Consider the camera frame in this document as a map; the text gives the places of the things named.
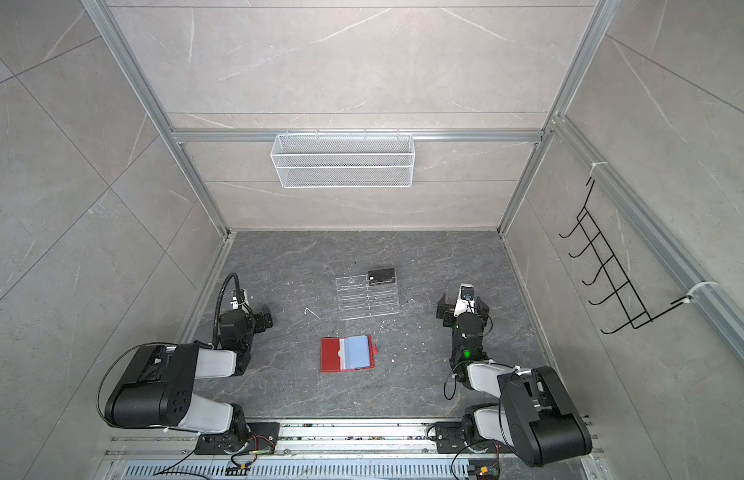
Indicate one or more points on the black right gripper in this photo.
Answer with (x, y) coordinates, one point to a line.
(445, 309)

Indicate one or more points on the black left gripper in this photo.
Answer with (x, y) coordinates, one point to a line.
(260, 325)

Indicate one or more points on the red leather card holder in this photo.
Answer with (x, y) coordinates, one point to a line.
(347, 354)

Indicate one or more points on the clear acrylic organizer tray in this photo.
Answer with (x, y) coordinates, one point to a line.
(361, 296)

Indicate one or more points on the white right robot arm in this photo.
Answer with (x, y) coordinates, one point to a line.
(532, 415)

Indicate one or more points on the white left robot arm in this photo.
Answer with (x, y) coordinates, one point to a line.
(156, 390)

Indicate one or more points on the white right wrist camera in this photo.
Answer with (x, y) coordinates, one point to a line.
(466, 300)

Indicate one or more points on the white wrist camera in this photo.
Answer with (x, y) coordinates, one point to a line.
(240, 301)
(466, 300)

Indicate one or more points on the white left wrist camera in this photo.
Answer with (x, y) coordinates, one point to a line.
(240, 301)

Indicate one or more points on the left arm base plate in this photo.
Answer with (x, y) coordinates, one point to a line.
(257, 436)

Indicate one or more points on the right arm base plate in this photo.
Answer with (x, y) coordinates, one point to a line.
(469, 436)

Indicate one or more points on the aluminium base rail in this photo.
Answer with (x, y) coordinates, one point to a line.
(336, 449)

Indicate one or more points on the black wire hook rack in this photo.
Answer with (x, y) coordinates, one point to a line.
(611, 269)

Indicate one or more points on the white wire mesh basket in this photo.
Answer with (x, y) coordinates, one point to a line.
(346, 160)

